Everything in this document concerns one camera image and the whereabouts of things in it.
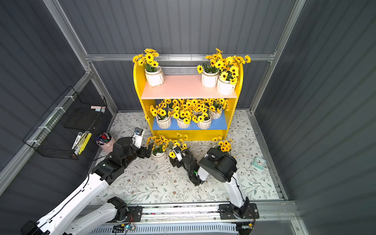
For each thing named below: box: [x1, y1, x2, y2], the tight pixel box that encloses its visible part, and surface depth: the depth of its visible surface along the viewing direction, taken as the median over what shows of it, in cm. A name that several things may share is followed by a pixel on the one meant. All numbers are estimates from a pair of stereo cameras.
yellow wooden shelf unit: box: [133, 60, 244, 141], surface depth 86 cm
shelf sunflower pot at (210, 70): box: [196, 53, 221, 88], surface depth 74 cm
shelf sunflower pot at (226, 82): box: [215, 47, 252, 96], surface depth 66 cm
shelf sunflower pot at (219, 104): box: [209, 97, 230, 120], surface depth 88 cm
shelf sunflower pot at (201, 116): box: [191, 100, 212, 130], surface depth 88 cm
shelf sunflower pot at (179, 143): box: [168, 132, 189, 159], surface depth 86 cm
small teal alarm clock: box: [253, 156, 267, 170], surface depth 91 cm
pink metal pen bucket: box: [95, 132, 116, 154], surface depth 91 cm
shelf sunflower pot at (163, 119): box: [149, 102, 172, 129], surface depth 88 cm
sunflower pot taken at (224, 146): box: [211, 135, 235, 153], surface depth 85 cm
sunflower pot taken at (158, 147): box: [146, 135, 172, 164], surface depth 90 cm
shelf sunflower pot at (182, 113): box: [172, 99, 193, 129], surface depth 83 cm
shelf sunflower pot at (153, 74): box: [132, 48, 165, 87], surface depth 74 cm
